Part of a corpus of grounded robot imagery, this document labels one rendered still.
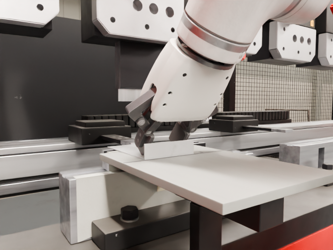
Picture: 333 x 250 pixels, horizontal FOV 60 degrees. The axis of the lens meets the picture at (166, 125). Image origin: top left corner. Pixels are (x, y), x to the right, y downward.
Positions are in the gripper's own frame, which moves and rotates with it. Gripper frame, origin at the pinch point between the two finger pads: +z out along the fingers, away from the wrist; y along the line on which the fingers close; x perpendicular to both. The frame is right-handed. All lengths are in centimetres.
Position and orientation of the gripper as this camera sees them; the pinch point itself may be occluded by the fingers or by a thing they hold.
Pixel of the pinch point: (161, 138)
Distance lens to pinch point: 43.4
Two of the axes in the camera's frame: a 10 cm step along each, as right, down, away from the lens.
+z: -3.6, 7.2, 5.9
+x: 4.3, 6.9, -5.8
